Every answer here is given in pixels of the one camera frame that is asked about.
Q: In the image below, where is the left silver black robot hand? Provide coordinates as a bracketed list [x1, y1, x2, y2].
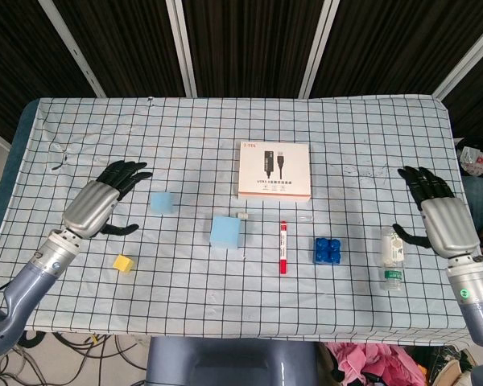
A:
[62, 159, 153, 240]

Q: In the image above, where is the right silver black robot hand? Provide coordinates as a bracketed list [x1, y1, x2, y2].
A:
[392, 166, 481, 258]

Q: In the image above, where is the small yellow foam cube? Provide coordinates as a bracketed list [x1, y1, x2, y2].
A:
[112, 253, 136, 275]

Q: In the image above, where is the medium light blue foam cube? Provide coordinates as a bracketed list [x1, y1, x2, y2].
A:
[150, 191, 175, 218]

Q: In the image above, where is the clear plastic bottle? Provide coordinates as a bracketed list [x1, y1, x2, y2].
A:
[380, 227, 408, 293]

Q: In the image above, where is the white red plastic bag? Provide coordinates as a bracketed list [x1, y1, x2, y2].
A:
[456, 136, 483, 176]

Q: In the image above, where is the white black checkered tablecloth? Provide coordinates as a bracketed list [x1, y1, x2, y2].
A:
[0, 94, 483, 345]

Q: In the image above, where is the blue toy building brick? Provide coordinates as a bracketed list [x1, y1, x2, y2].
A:
[313, 237, 343, 265]

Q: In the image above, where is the large light blue foam cube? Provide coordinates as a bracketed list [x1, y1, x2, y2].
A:
[209, 216, 242, 251]

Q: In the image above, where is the pink crumpled cloth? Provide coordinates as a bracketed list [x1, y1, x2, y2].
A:
[325, 341, 427, 386]

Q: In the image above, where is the red white marker pen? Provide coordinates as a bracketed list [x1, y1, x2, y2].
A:
[279, 220, 290, 277]

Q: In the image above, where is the blue-grey robot torso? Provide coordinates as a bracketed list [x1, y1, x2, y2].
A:
[147, 336, 319, 386]

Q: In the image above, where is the white USB cable box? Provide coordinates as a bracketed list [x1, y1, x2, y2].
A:
[237, 140, 312, 201]

